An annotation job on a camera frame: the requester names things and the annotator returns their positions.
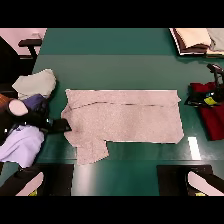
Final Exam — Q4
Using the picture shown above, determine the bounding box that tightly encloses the cream garment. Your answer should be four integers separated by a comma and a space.
173, 27, 213, 51

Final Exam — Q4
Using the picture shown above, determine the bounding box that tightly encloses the grey garment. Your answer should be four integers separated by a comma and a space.
205, 27, 224, 56

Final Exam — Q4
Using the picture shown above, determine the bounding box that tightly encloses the pale pink shirt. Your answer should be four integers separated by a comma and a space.
61, 88, 185, 166

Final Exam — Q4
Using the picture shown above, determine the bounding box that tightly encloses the dark purple garment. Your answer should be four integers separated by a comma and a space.
22, 93, 51, 115

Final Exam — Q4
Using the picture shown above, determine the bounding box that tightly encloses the pale green garment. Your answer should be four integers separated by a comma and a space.
12, 68, 58, 101

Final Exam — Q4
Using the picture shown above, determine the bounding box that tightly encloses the brown garment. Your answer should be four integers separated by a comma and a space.
169, 27, 210, 56

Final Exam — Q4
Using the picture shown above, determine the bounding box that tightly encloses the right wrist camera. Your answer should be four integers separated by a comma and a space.
206, 63, 224, 86

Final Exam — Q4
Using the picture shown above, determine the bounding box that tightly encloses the lavender garment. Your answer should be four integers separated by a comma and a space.
0, 124, 46, 169

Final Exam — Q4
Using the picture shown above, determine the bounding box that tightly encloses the red garment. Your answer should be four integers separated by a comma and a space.
189, 81, 224, 142

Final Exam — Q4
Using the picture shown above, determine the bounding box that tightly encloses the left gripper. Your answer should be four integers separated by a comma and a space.
46, 117, 73, 135

